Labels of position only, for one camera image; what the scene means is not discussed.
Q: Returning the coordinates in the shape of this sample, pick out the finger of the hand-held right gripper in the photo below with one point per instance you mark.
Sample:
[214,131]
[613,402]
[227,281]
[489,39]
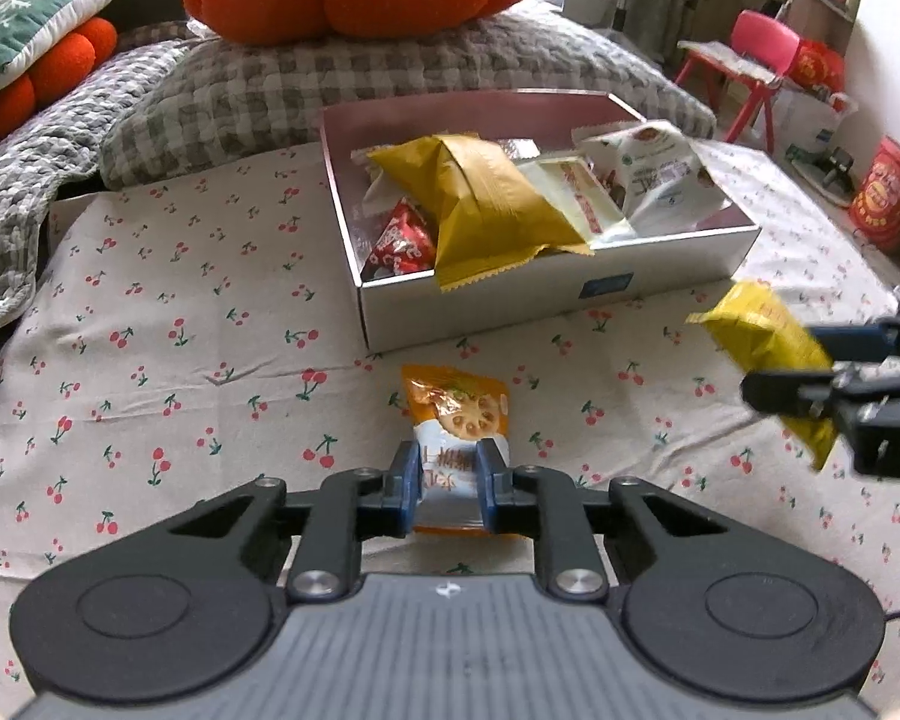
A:
[795,390]
[855,341]

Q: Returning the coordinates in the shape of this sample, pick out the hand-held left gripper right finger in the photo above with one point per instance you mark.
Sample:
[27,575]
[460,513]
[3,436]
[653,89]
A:
[487,484]

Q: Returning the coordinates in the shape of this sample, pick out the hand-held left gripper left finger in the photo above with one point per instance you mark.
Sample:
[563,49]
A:
[406,484]

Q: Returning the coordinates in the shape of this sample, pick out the yellow green snack packet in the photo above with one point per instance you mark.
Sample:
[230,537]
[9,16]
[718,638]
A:
[765,330]

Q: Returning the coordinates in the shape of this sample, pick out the orange lotus root packet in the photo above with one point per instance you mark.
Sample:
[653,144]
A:
[457,405]

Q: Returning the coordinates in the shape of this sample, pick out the pink cardboard box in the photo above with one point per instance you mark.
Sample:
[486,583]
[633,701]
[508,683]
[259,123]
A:
[495,307]

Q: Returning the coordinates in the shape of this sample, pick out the red candy wrapper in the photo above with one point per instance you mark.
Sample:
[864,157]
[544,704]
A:
[401,244]

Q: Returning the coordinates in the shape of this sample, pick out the white pecan packet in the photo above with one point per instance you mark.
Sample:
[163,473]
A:
[652,165]

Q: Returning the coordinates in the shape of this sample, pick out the large yellow snack packet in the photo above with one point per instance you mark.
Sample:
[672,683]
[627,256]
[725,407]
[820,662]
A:
[487,210]

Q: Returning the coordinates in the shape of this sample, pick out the white bar packet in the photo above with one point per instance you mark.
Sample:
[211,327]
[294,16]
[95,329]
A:
[585,195]

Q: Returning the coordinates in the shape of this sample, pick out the red bag on floor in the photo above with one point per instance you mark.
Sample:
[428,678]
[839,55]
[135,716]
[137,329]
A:
[889,195]

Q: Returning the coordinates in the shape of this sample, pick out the dark small object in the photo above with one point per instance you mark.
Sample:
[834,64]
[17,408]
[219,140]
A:
[832,165]

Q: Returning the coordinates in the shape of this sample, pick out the white paper bag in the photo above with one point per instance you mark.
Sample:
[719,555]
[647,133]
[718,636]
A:
[802,124]

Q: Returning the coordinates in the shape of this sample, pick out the red gift bag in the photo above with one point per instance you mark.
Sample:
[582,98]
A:
[817,67]

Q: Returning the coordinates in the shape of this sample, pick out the cherry print cloth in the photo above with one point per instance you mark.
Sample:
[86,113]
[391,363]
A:
[157,315]

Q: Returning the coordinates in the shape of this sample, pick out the paper sheets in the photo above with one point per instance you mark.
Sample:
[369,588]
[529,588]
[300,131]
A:
[727,60]

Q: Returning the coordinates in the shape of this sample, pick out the pink child chair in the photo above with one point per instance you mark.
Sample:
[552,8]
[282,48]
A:
[765,37]

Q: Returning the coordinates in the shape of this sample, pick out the grey checkered pillow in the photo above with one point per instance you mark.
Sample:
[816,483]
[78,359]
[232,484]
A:
[270,90]

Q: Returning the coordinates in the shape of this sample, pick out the grey checkered blanket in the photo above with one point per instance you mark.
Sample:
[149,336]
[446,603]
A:
[45,165]

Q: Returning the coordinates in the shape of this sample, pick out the small orange pumpkin cushion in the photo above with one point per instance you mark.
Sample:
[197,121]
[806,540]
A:
[60,60]

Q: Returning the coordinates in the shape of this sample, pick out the green snowflake pillow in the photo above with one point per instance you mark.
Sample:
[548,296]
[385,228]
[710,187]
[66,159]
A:
[37,22]

